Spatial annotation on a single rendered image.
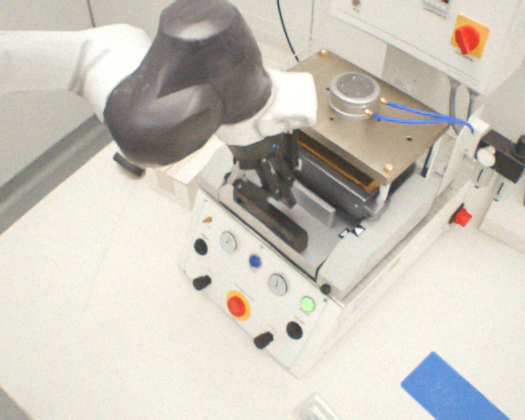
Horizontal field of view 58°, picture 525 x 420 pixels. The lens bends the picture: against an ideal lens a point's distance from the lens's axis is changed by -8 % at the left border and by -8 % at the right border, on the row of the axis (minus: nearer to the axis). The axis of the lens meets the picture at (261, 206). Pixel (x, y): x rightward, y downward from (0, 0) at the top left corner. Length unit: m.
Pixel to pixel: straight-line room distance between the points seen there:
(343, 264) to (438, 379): 0.33
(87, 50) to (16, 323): 0.66
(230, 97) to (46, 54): 0.19
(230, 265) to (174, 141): 0.46
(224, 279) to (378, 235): 0.31
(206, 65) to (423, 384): 0.70
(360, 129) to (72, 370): 0.66
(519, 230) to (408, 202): 0.39
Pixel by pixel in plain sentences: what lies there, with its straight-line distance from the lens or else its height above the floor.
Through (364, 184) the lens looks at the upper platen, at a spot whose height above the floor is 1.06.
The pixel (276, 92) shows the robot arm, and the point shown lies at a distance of 0.58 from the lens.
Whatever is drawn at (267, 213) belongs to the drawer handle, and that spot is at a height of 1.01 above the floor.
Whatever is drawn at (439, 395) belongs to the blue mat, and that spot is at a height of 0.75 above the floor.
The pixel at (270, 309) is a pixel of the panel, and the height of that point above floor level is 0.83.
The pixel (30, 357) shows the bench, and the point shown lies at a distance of 1.04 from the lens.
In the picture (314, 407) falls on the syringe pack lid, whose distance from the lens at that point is 0.90.
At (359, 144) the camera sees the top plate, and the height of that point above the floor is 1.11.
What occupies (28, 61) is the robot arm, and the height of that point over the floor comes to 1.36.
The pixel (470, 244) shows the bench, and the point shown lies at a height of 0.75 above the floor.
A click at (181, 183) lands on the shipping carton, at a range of 1.07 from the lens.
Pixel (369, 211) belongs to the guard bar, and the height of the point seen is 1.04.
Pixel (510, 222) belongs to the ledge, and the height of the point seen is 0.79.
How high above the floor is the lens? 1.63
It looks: 51 degrees down
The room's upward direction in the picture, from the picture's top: straight up
